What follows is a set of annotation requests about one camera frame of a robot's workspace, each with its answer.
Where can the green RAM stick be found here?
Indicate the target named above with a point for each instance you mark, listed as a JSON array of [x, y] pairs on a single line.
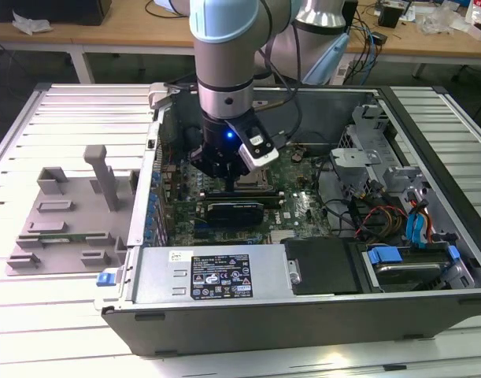
[[72, 237]]

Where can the black PC case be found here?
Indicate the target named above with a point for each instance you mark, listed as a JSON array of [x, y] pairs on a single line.
[[263, 327]]

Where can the wooden desk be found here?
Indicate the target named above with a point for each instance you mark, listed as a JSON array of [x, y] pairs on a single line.
[[106, 33]]

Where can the black RAM slot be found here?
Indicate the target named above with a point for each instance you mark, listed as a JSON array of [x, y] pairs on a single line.
[[252, 190], [252, 199], [252, 195], [272, 203]]

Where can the white red plastic bag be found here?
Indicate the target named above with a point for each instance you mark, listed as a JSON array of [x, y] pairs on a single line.
[[478, 17]]

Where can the grey parts rack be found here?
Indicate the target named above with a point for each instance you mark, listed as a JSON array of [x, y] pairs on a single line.
[[78, 220]]

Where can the blue case latch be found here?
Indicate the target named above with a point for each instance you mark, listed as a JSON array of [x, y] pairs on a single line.
[[105, 279]]

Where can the black square device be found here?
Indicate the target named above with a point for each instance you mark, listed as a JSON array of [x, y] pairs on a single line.
[[389, 16]]

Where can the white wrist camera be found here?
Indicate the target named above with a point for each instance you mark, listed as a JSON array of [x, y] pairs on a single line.
[[263, 159]]

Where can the green motherboard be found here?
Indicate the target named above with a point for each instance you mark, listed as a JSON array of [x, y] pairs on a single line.
[[303, 204]]

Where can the small black adapter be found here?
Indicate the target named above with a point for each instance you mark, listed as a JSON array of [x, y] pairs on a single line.
[[379, 38]]

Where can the silver CPU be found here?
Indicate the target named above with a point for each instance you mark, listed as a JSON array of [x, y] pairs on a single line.
[[251, 179]]

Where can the large black box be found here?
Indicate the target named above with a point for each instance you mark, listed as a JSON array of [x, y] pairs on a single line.
[[47, 10]]

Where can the silver metal drive cage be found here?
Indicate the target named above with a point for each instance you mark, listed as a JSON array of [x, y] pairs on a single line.
[[354, 157]]

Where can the black graphics card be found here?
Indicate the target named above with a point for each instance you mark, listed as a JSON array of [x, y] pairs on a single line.
[[234, 214]]

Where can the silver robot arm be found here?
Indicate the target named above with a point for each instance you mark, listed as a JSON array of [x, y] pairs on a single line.
[[212, 100]]

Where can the white crumpled wrap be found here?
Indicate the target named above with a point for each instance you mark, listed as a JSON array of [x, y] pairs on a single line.
[[29, 25]]

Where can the CPU socket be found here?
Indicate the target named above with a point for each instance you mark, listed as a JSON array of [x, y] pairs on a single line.
[[270, 186]]

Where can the clear plastic wrap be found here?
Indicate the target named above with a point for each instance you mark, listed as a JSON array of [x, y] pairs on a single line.
[[441, 21]]

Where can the grey case corner bracket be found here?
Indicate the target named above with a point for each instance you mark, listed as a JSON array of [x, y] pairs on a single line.
[[159, 94]]

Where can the hard disk blue carrier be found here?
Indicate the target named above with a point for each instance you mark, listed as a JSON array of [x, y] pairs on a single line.
[[405, 275]]

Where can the silver power supply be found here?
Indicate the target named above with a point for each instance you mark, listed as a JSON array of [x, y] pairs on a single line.
[[157, 271]]

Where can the black drive bay cover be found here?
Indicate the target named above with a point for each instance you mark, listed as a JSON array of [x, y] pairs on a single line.
[[323, 267]]

